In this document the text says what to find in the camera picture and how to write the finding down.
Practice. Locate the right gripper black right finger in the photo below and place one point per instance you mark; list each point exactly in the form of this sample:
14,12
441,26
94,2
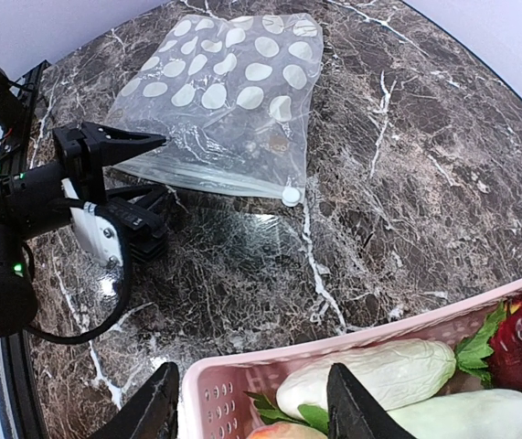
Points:
354,413

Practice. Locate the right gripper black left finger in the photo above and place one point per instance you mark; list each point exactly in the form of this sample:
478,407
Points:
152,411

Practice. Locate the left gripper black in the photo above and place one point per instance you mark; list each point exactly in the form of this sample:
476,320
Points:
84,149

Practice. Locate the yellow peach toy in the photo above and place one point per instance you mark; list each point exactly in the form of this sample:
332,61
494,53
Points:
284,430

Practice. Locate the clear polka dot zip bag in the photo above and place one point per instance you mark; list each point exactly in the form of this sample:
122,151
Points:
232,98

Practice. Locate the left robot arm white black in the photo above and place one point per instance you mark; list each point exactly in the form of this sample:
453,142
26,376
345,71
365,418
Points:
28,208

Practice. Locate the white radish toy left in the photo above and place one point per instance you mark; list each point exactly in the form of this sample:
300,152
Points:
396,374

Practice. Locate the white radish toy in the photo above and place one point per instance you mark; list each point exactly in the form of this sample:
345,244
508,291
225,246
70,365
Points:
493,413
396,374

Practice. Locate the pink plastic basket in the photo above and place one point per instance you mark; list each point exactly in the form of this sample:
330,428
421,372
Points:
216,390

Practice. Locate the white radish toy right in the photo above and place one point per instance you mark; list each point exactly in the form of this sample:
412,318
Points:
493,413

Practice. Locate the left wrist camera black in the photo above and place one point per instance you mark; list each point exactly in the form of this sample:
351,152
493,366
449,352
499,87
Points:
110,239

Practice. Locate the left camera cable black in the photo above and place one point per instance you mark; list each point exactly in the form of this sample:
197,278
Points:
103,266

